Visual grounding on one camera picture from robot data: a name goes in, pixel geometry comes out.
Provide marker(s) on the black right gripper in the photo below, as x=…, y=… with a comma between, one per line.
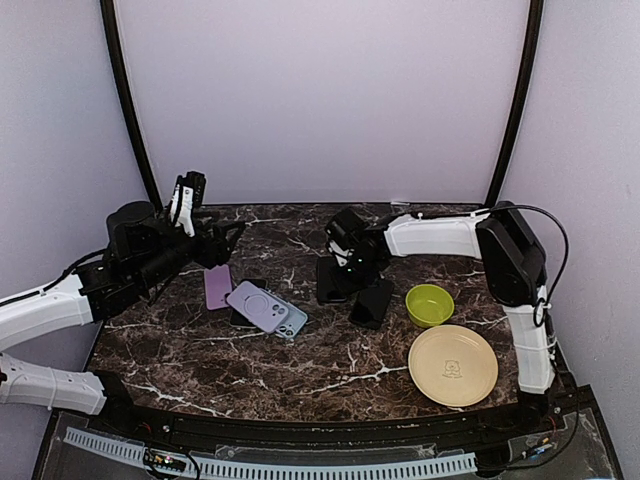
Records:
x=375, y=275

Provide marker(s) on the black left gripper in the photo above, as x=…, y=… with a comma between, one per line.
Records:
x=220, y=252

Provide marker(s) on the purple phone case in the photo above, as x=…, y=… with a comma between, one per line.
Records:
x=218, y=284

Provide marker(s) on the light blue phone case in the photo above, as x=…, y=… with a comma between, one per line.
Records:
x=292, y=324

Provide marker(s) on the lilac phone case with ring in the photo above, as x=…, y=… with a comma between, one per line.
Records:
x=257, y=306

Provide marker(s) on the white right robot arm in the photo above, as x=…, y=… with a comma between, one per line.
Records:
x=514, y=263

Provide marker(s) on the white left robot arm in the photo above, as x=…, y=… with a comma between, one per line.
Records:
x=145, y=252

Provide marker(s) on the silver edged phone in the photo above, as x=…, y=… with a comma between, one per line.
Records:
x=237, y=320

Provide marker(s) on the green plastic bowl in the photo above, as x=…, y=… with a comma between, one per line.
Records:
x=429, y=305

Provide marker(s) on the beige round plate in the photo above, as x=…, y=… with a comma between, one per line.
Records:
x=453, y=366

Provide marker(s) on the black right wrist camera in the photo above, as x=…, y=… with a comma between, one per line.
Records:
x=345, y=230

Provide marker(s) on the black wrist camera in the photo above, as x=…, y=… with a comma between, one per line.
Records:
x=345, y=230
x=187, y=196

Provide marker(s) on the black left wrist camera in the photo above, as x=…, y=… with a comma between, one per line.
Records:
x=187, y=196

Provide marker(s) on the white cable duct strip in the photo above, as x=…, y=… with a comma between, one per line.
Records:
x=252, y=463

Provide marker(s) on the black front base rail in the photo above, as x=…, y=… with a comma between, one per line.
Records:
x=483, y=428

